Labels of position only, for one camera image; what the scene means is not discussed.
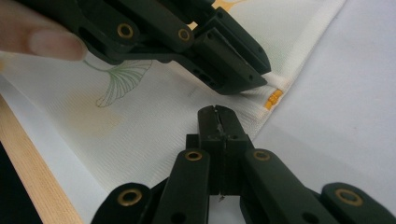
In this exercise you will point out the white leaf-print zippered pillowcase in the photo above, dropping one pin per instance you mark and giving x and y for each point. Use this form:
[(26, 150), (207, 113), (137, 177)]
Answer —
[(140, 130)]

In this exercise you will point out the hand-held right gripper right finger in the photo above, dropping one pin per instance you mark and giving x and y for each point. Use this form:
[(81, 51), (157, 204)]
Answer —
[(235, 143)]

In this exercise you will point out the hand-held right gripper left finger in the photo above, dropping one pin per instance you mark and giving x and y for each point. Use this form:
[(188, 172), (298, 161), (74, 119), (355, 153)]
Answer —
[(211, 140)]

